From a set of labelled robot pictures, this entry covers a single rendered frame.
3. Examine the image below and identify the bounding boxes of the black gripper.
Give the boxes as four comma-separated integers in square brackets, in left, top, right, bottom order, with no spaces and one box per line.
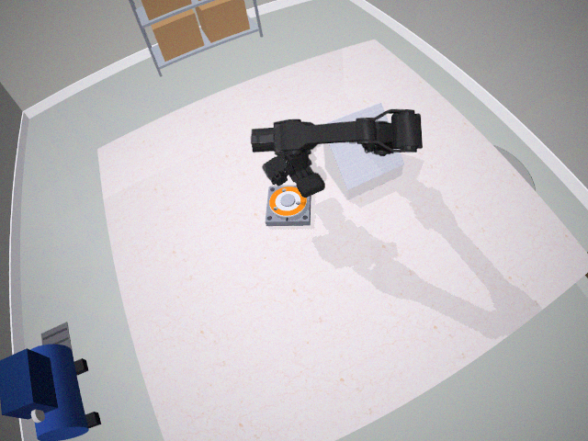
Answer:
[285,150,325,198]

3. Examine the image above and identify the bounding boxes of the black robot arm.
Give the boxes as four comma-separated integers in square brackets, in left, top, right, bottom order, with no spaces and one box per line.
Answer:
[250,108,423,186]

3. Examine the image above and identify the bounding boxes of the orange round plate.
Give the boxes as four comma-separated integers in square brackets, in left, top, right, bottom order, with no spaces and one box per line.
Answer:
[269,187,307,217]

